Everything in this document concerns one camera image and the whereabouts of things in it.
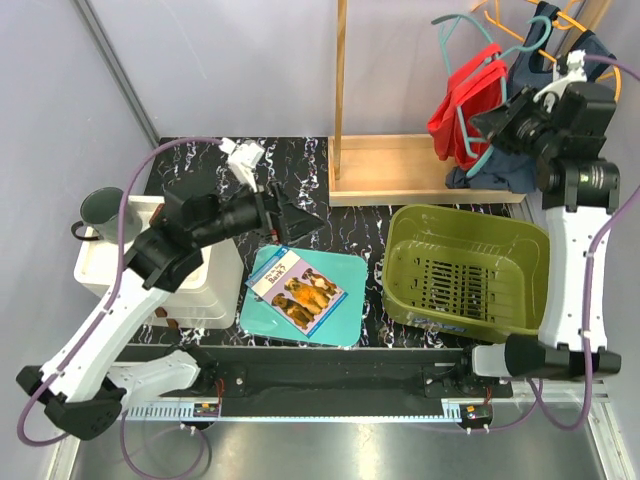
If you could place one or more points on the red tank top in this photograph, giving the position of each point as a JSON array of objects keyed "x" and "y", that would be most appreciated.
[{"x": 474, "y": 88}]

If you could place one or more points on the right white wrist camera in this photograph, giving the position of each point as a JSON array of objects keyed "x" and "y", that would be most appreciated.
[{"x": 568, "y": 69}]

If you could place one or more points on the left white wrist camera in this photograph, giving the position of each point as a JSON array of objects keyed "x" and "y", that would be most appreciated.
[{"x": 242, "y": 160}]

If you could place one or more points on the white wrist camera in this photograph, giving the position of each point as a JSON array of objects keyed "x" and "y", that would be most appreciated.
[
  {"x": 242, "y": 160},
  {"x": 568, "y": 69}
]

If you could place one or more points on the white plastic storage box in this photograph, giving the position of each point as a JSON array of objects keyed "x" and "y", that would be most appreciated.
[{"x": 207, "y": 298}]

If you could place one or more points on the olive green plastic basket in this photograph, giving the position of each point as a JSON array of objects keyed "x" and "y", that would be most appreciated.
[{"x": 469, "y": 274}]

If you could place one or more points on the dog picture book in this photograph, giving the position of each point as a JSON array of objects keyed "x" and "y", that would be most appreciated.
[{"x": 296, "y": 290}]

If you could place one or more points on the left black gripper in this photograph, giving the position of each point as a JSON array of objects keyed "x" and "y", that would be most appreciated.
[{"x": 291, "y": 220}]

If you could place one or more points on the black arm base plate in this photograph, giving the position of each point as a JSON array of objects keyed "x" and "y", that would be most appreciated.
[{"x": 335, "y": 384}]

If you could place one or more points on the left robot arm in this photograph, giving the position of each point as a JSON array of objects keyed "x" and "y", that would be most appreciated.
[{"x": 81, "y": 390}]

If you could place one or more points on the wooden clothes rack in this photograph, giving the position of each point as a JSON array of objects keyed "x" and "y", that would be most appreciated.
[{"x": 376, "y": 170}]

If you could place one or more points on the aluminium rail frame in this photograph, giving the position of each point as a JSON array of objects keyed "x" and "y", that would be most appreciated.
[{"x": 521, "y": 442}]

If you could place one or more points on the orange hanger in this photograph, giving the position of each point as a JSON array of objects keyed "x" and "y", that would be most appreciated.
[{"x": 573, "y": 19}]

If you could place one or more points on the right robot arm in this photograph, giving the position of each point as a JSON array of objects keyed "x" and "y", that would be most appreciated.
[{"x": 564, "y": 132}]

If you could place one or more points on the navy blue tank top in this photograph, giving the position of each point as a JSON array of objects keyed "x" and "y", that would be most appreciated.
[{"x": 517, "y": 172}]

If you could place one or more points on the teal cutting mat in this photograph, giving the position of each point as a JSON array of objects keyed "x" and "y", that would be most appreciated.
[{"x": 343, "y": 327}]

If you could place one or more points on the dark green metal mug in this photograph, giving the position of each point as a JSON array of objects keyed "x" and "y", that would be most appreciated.
[{"x": 99, "y": 218}]

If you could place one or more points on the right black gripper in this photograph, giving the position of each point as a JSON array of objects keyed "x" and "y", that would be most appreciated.
[{"x": 497, "y": 124}]

